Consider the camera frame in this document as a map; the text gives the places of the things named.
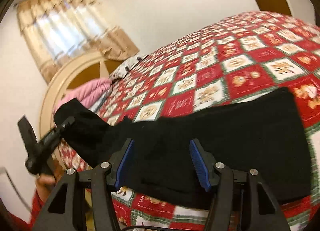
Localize black pants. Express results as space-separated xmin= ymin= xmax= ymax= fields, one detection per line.
xmin=53 ymin=86 xmax=313 ymax=209

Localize person's left hand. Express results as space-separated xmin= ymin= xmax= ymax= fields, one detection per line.
xmin=35 ymin=159 xmax=65 ymax=203

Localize pink folded blanket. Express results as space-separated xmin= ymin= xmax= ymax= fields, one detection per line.
xmin=53 ymin=77 xmax=112 ymax=114

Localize white patterned pillow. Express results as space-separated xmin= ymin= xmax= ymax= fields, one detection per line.
xmin=109 ymin=55 xmax=148 ymax=82

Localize cream wooden headboard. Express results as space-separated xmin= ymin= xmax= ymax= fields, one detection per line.
xmin=39 ymin=51 xmax=122 ymax=137

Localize red patchwork bed quilt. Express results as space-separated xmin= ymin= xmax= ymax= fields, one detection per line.
xmin=57 ymin=10 xmax=320 ymax=231

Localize beige patterned curtain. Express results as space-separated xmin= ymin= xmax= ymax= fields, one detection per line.
xmin=17 ymin=0 xmax=139 ymax=83

